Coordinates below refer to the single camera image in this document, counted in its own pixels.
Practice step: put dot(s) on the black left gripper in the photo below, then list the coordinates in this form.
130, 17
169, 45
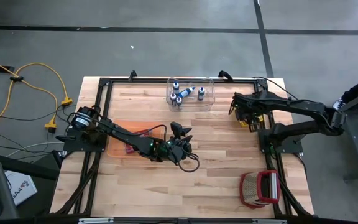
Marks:
179, 152

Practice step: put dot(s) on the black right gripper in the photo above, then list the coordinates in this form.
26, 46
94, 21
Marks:
250, 102

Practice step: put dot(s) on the blue ink bottle white cap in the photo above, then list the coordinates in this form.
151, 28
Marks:
185, 92
176, 87
179, 101
201, 94
173, 98

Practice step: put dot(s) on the red snack packet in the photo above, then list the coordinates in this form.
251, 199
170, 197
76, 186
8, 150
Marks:
129, 150

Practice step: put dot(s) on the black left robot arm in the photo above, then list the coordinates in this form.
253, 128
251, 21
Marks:
120, 133

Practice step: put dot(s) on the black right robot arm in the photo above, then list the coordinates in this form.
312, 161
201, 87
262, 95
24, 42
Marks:
303, 105

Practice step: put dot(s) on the yellow plastic basket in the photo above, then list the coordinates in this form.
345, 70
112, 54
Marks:
241, 119

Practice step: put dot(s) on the clear plastic bin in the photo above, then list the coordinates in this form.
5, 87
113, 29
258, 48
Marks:
208, 104

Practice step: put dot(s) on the red metal box grater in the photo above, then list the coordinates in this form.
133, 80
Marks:
259, 188

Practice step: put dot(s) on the orange translucent plastic bin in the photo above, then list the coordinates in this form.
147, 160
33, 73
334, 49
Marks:
117, 146

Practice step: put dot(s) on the person's shoe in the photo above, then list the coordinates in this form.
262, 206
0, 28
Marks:
338, 103

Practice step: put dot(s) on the black metal stand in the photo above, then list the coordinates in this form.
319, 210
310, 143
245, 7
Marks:
357, 155

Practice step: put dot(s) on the white booklet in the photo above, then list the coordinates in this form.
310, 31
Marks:
22, 189

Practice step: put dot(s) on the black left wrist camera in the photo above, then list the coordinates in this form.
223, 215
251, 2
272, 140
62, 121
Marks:
176, 127

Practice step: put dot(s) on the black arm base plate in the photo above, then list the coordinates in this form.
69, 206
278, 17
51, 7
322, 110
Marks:
291, 146
70, 144

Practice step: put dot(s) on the black table frame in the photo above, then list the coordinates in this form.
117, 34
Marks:
154, 81

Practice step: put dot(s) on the silver table bracket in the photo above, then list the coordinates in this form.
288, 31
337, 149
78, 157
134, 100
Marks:
269, 221
96, 221

